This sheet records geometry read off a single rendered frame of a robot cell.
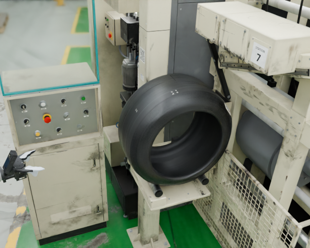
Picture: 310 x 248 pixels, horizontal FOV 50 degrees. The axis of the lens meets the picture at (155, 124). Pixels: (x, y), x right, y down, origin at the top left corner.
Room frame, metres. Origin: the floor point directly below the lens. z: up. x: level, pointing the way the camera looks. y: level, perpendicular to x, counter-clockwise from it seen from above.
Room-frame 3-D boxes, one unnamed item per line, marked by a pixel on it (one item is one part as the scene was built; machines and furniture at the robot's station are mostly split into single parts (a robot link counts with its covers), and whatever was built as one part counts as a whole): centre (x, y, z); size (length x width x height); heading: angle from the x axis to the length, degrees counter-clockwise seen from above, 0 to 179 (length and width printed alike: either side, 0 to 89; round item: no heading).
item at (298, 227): (1.44, -0.49, 0.65); 0.90 x 0.02 x 0.70; 23
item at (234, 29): (1.52, -0.42, 1.71); 0.61 x 0.25 x 0.15; 23
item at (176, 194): (1.52, -0.10, 0.80); 0.37 x 0.36 x 0.02; 113
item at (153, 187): (1.46, 0.03, 0.90); 0.35 x 0.05 x 0.05; 23
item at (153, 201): (1.47, 0.03, 0.84); 0.36 x 0.09 x 0.06; 23
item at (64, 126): (1.91, 0.67, 0.63); 0.56 x 0.41 x 1.27; 113
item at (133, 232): (1.75, 0.02, 0.02); 0.27 x 0.27 x 0.04; 23
